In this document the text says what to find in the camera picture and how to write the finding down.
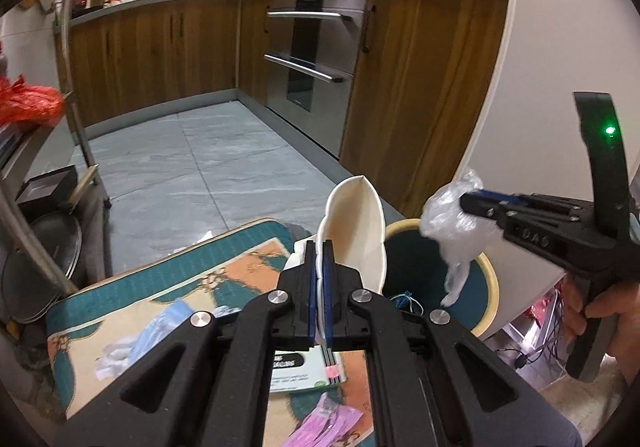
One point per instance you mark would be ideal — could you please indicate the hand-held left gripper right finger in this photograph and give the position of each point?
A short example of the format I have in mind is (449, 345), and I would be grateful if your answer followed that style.
(328, 299)

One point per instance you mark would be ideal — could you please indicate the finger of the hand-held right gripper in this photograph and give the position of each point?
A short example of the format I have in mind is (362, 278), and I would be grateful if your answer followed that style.
(535, 237)
(492, 199)

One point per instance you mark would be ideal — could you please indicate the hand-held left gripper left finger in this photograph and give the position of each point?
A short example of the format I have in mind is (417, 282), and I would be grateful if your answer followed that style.
(314, 299)

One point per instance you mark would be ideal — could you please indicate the clear plastic bag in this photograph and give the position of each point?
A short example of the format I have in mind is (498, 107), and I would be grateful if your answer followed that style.
(445, 222)

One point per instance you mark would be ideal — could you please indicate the green and white packet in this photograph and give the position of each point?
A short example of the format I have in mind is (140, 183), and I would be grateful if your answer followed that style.
(300, 372)

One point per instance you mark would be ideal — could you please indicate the white paper cup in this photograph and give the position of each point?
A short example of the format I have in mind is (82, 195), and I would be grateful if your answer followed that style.
(355, 227)

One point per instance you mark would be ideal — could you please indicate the teal bin with yellow rim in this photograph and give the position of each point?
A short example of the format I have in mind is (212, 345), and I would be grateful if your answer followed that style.
(415, 267)

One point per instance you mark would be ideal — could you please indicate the pink packet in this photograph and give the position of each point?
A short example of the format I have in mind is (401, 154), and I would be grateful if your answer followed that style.
(320, 427)

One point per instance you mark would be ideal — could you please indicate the light blue plastic scrap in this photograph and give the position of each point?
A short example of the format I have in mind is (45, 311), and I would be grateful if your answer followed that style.
(152, 327)

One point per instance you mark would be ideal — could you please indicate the person's right hand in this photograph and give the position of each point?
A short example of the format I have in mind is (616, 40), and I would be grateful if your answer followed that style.
(627, 317)

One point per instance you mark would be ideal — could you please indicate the tall wooden kitchen cabinet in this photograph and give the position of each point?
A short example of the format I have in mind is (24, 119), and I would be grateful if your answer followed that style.
(425, 92)

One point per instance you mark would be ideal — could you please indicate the teal and orange patterned mat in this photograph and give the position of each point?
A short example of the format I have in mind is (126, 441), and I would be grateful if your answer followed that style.
(175, 277)

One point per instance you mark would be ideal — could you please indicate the stainless steel built-in oven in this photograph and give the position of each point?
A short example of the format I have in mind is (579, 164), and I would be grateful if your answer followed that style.
(315, 52)

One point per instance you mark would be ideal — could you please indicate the round dark pan lid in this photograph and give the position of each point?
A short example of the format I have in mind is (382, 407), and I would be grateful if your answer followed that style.
(55, 247)

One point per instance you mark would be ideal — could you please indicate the black box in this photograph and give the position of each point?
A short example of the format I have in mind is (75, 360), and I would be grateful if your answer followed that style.
(47, 189)

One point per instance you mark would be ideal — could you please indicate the long wooden kitchen cabinet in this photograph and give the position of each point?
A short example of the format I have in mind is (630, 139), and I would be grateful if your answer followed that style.
(150, 57)

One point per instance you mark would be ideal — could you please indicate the metal shelf rack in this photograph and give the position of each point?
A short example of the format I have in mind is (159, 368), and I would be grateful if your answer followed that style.
(75, 92)

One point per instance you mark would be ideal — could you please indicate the red plastic bag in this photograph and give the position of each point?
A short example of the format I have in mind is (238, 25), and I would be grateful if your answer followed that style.
(27, 102)

